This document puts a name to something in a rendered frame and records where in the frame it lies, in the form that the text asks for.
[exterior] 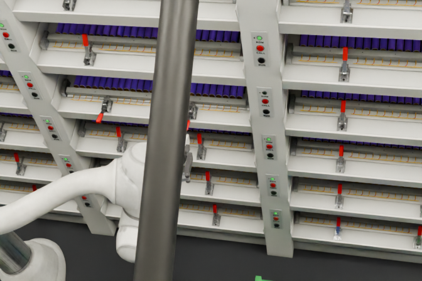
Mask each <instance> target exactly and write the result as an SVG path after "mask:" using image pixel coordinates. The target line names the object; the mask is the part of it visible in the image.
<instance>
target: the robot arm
mask: <svg viewBox="0 0 422 281"><path fill-rule="evenodd" d="M146 144H147V142H138V143H135V144H133V145H132V146H131V147H129V148H128V149H127V150H126V151H125V152H124V154H123V156H122V157H120V158H118V159H114V160H113V161H112V162H111V163H110V164H108V165H107V166H104V167H97V168H92V169H84V170H81V171H77V172H73V173H71V174H68V175H66V176H64V177H62V178H60V179H57V180H56V181H54V182H52V183H50V184H47V185H46V186H44V187H42V188H40V189H38V190H36V191H34V192H32V193H30V194H28V195H26V196H24V197H22V198H21V199H19V200H17V201H15V202H13V203H10V204H7V205H6V206H2V207H0V279H1V281H65V275H66V263H65V258H64V255H63V252H62V250H61V249H60V247H59V246H58V245H57V244H56V243H55V242H53V241H51V240H48V239H45V238H34V239H32V240H29V241H23V240H22V239H21V238H20V237H19V236H18V235H17V234H16V233H15V232H14V230H17V229H18V228H21V227H22V226H24V225H27V224H28V223H30V222H32V221H34V220H36V219H37V218H39V217H41V216H43V215H45V214H47V213H48V212H50V211H51V210H53V209H55V208H57V207H59V206H61V205H62V204H64V203H66V202H68V201H70V200H71V199H74V198H76V197H78V196H81V195H85V194H99V195H103V196H105V197H106V198H108V199H109V200H110V201H111V202H112V204H116V205H119V206H121V207H122V213H121V218H120V221H119V230H118V232H117V238H116V250H117V253H118V255H119V256H120V257H121V258H122V259H124V260H125V261H127V262H131V263H134V262H135V256H136V244H137V237H138V224H139V212H140V205H141V193H142V187H143V174H144V163H145V156H146ZM185 161H186V162H185ZM184 163H185V167H184V172H183V174H182V182H183V181H186V183H190V171H191V168H192V163H193V155H192V152H190V138H189V134H187V135H186V142H185V155H184V161H183V164H184Z"/></svg>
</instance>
